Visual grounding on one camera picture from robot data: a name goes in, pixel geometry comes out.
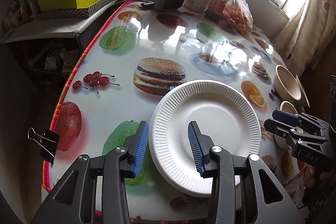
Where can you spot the cream patterned curtain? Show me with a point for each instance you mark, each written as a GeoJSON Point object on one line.
{"type": "Point", "coordinates": [306, 35]}

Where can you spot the fruit print tablecloth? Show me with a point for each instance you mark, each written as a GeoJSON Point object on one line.
{"type": "Point", "coordinates": [170, 68]}

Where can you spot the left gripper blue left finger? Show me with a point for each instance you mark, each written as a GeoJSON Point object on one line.
{"type": "Point", "coordinates": [122, 162]}

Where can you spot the grey side shelf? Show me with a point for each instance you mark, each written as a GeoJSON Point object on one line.
{"type": "Point", "coordinates": [54, 28]}

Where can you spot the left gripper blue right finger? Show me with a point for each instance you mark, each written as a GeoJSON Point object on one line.
{"type": "Point", "coordinates": [213, 161]}

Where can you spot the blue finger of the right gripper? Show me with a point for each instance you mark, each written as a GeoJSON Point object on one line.
{"type": "Point", "coordinates": [302, 121]}
{"type": "Point", "coordinates": [284, 130]}

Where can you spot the plastic bag of oranges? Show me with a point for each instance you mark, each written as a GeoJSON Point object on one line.
{"type": "Point", "coordinates": [236, 14]}

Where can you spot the beige paper bowl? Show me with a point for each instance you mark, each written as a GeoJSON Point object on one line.
{"type": "Point", "coordinates": [287, 108]}
{"type": "Point", "coordinates": [285, 84]}

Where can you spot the black binder clip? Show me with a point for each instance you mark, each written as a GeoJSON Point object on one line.
{"type": "Point", "coordinates": [48, 141]}

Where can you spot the red label sauce jar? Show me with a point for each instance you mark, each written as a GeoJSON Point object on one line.
{"type": "Point", "coordinates": [215, 9]}

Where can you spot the black white patterned box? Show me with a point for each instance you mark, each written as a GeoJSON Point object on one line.
{"type": "Point", "coordinates": [83, 13]}

